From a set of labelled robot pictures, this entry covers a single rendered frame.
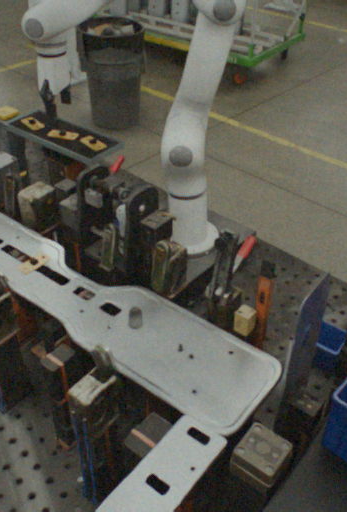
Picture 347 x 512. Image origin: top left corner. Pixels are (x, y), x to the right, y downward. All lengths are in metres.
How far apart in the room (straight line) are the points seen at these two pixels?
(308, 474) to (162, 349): 0.39
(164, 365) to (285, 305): 0.69
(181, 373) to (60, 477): 0.41
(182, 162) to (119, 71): 2.72
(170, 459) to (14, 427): 0.56
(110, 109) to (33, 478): 3.31
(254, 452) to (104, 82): 3.54
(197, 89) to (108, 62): 2.67
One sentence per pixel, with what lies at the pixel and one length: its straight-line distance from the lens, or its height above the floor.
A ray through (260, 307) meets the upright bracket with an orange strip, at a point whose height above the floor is 1.07.
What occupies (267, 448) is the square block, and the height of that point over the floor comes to 1.06.
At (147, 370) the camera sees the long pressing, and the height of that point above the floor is 1.00.
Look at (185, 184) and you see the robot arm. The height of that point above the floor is 1.05.
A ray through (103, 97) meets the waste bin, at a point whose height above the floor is 0.26.
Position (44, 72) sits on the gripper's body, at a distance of 1.57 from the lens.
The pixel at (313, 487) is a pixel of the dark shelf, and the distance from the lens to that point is 1.01.
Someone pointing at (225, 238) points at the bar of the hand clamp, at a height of 1.21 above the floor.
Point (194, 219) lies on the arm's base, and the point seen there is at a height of 0.92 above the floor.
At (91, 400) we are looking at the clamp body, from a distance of 1.07.
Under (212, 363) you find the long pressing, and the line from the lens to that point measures 1.18.
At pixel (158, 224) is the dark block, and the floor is 1.12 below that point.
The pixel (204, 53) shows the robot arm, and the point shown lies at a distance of 1.48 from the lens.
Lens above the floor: 1.89
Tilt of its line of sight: 38 degrees down
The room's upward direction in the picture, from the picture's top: straight up
